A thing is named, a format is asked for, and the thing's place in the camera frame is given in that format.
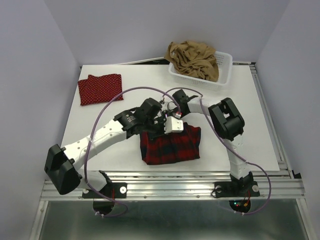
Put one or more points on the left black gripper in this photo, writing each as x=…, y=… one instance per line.
x=160, y=133

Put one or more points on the red black plaid skirt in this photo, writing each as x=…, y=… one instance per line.
x=171, y=148

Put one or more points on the red polka dot skirt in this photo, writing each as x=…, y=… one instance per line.
x=99, y=89

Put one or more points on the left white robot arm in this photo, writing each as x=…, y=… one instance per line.
x=67, y=167

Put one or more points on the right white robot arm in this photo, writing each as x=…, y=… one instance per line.
x=228, y=125

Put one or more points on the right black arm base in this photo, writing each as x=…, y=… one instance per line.
x=240, y=195

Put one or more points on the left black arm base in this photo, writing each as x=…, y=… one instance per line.
x=106, y=203

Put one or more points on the white board strip behind table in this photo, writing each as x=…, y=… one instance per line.
x=148, y=61

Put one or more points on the tan brown skirt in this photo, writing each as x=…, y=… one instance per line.
x=193, y=59

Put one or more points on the white plastic basket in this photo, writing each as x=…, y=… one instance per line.
x=224, y=62

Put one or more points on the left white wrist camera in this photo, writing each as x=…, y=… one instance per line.
x=173, y=125

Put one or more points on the aluminium frame rails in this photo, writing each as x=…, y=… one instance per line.
x=181, y=205

